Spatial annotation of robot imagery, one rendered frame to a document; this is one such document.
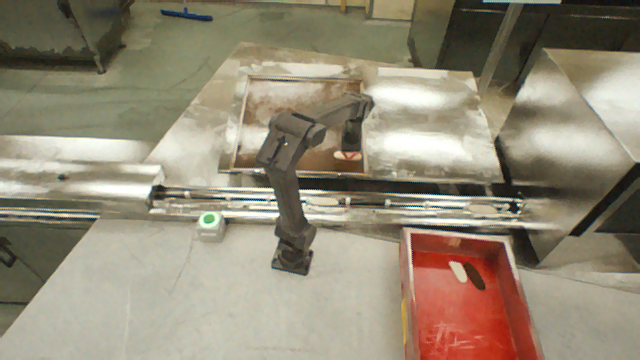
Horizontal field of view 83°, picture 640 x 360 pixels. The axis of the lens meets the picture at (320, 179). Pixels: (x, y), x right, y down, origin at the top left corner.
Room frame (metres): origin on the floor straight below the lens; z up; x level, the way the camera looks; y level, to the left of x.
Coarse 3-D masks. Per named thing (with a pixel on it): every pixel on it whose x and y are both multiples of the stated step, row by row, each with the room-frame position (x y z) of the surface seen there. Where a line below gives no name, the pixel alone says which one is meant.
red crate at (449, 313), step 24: (432, 264) 0.60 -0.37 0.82; (480, 264) 0.62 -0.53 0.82; (432, 288) 0.52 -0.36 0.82; (456, 288) 0.53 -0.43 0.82; (432, 312) 0.45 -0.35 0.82; (456, 312) 0.45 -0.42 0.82; (480, 312) 0.46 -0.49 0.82; (504, 312) 0.46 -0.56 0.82; (432, 336) 0.38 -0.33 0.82; (456, 336) 0.38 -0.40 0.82; (480, 336) 0.39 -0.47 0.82; (504, 336) 0.39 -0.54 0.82
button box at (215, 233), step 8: (200, 216) 0.68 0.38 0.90; (200, 224) 0.65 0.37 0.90; (216, 224) 0.66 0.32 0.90; (224, 224) 0.70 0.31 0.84; (200, 232) 0.64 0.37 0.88; (208, 232) 0.64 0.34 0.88; (216, 232) 0.64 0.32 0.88; (200, 240) 0.64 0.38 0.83; (208, 240) 0.64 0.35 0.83; (216, 240) 0.64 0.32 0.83
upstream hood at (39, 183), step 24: (0, 168) 0.81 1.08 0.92; (24, 168) 0.82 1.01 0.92; (48, 168) 0.83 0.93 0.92; (72, 168) 0.83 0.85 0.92; (96, 168) 0.84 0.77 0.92; (120, 168) 0.85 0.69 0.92; (144, 168) 0.85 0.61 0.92; (0, 192) 0.71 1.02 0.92; (24, 192) 0.72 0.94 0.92; (48, 192) 0.72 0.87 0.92; (72, 192) 0.73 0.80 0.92; (96, 192) 0.74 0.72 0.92; (120, 192) 0.74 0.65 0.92; (144, 192) 0.75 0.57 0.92
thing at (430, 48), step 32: (416, 0) 3.48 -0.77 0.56; (448, 0) 2.62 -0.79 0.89; (480, 0) 2.50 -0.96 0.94; (576, 0) 2.60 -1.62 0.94; (608, 0) 2.63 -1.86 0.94; (416, 32) 3.23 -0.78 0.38; (448, 32) 2.49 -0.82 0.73; (480, 32) 2.49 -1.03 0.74; (512, 32) 2.50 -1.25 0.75; (544, 32) 2.50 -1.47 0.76; (576, 32) 2.51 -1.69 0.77; (608, 32) 2.52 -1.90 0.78; (416, 64) 2.97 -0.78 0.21; (448, 64) 2.49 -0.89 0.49; (480, 64) 2.49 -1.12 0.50; (512, 64) 2.50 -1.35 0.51
